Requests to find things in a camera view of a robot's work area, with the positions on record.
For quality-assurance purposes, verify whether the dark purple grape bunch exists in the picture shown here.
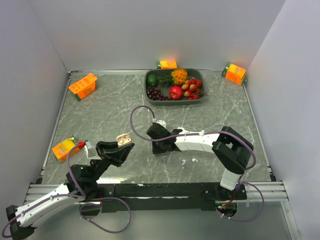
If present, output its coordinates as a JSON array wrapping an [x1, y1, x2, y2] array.
[[146, 86, 172, 101]]

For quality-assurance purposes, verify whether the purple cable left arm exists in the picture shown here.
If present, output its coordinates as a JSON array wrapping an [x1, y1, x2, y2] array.
[[0, 145, 87, 238]]

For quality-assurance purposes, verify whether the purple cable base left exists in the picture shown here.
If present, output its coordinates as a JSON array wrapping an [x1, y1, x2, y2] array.
[[78, 196, 132, 234]]

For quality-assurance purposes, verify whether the orange juice box back centre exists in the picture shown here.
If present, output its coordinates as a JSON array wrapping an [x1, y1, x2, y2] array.
[[157, 60, 178, 69]]

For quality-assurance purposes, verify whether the pink earbuds charging case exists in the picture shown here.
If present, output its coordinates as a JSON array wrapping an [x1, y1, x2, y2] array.
[[115, 133, 132, 147]]

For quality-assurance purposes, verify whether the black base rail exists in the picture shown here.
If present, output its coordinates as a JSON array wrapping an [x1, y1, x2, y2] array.
[[84, 182, 247, 213]]

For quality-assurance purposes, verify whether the dark grey fruit tray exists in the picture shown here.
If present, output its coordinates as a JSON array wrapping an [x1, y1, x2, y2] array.
[[143, 68, 206, 106]]

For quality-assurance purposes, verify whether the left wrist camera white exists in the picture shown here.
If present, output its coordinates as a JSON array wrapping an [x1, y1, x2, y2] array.
[[77, 140, 97, 160]]

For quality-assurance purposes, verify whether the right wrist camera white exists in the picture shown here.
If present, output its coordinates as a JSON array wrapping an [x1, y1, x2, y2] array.
[[152, 118, 167, 128]]

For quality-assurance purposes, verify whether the purple cable base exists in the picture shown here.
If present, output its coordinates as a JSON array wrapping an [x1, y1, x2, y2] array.
[[219, 181, 265, 223], [78, 196, 132, 234]]

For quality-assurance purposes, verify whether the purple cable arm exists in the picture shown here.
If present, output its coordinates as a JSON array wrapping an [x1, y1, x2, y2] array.
[[129, 105, 257, 171], [0, 145, 87, 238]]

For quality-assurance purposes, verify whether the orange juice box far right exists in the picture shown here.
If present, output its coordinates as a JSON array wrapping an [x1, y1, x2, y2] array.
[[221, 62, 247, 86]]

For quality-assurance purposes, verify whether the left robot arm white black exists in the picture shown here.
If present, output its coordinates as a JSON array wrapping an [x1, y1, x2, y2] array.
[[1, 141, 135, 240]]

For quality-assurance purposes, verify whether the red apple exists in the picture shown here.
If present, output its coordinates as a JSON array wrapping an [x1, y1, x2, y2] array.
[[169, 85, 183, 100]]

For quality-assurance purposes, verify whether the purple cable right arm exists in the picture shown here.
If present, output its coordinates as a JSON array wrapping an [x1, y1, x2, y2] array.
[[129, 105, 257, 171]]

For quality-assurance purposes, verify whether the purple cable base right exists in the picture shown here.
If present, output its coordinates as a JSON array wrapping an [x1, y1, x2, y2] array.
[[219, 181, 265, 223]]

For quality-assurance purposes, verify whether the green lime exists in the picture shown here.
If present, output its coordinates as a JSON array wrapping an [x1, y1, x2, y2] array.
[[147, 74, 157, 86]]

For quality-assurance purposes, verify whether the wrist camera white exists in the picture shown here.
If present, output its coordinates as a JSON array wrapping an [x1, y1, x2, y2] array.
[[152, 118, 167, 128], [77, 140, 97, 160]]

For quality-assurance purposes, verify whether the orange juice box far left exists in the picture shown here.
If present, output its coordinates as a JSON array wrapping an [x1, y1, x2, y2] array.
[[68, 73, 98, 101]]

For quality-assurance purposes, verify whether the orange juice box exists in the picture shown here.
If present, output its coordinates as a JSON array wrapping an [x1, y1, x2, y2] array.
[[68, 73, 98, 101], [221, 62, 247, 86], [52, 135, 78, 163], [157, 60, 178, 69]]

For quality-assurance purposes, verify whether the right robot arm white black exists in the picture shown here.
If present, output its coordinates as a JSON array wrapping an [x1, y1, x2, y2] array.
[[146, 123, 254, 199]]

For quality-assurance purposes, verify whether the small pineapple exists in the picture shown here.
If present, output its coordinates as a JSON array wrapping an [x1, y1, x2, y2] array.
[[157, 68, 189, 87]]

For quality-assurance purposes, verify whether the orange juice box near left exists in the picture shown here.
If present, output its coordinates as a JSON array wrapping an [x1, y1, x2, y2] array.
[[52, 135, 78, 163]]

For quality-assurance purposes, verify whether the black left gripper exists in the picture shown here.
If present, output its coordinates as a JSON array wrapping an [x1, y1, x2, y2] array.
[[88, 138, 135, 183]]

